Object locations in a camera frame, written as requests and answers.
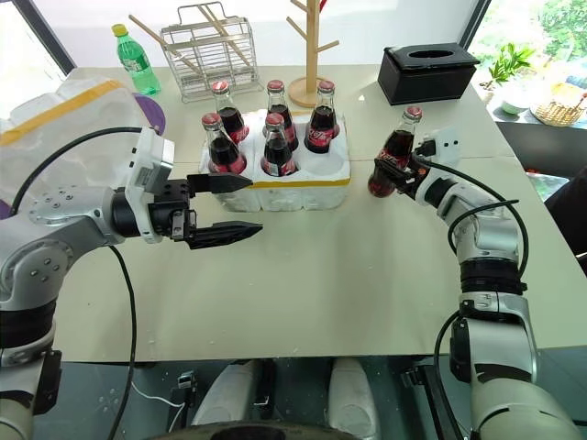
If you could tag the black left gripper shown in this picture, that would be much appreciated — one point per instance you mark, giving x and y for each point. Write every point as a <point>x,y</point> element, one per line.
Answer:
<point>167,208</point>

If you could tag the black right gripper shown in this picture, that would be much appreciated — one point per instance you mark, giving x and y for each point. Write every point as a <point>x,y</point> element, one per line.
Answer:
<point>415,174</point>

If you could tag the glass cola bottle red cap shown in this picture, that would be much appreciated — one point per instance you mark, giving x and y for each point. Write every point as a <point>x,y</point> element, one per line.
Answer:
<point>392,146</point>
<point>277,103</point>
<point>276,153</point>
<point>323,128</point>
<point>220,151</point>
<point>231,121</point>

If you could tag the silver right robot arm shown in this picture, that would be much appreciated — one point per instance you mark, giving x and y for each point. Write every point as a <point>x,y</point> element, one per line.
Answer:
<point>500,334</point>

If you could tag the dark rounded robot base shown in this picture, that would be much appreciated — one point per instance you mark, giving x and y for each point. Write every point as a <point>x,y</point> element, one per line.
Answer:
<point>257,432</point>

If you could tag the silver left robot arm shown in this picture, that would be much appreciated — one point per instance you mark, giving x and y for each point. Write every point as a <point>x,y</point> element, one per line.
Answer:
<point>55,215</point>

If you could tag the white foam crate yellow tape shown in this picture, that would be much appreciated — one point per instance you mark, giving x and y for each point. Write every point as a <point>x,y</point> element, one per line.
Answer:
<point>321,183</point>

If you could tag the black tissue box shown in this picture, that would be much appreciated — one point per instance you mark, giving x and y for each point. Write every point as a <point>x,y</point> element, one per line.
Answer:
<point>426,78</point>

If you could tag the white foam box yellow tape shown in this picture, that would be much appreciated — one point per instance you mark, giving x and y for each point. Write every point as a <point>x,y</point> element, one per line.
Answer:
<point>91,124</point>

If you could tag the purple round mat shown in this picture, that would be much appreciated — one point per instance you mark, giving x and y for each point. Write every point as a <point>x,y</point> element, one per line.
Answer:
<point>153,112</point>
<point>3,210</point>

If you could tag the white bowl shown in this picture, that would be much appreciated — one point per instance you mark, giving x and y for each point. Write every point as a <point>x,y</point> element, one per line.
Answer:
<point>516,106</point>

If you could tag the wooden mug tree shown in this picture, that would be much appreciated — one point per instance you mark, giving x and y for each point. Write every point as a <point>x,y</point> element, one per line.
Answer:
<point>314,55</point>

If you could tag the green potted plant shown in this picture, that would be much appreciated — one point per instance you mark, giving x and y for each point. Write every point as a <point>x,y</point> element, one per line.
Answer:
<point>511,62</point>

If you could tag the green plastic bottle yellow cap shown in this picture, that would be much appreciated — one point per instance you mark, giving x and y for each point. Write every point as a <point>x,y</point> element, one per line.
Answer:
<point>140,64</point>

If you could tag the wooden stick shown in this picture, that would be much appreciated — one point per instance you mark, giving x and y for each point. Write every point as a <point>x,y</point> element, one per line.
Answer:
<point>229,36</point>
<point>151,32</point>
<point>206,39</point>

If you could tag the small black silver clamp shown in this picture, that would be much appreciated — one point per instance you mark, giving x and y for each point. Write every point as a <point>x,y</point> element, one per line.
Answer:
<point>186,380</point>

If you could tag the dark rounded object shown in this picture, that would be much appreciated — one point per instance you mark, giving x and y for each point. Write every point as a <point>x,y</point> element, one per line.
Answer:
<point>568,211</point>

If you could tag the woven wicker basket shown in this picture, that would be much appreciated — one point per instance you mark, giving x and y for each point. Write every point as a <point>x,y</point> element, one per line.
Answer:
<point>561,112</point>

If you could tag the white rounded robot foot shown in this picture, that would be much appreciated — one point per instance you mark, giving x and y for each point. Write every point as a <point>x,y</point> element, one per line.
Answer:
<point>229,394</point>
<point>353,399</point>

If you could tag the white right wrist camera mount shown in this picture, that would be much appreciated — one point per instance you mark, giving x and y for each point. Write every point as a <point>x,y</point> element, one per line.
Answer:
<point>442,144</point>

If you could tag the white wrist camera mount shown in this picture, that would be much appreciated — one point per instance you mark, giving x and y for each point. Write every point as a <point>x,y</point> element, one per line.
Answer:
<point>442,144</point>
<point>151,151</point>

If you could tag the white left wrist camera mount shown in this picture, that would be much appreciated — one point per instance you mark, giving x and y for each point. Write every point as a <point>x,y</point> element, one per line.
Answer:
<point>151,151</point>

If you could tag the black window frame post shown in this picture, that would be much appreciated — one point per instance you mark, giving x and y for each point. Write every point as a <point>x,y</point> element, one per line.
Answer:
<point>476,23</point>
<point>52,34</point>

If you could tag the black floor bracket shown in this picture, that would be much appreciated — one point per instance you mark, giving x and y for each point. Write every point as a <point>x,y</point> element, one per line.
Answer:
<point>426,394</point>

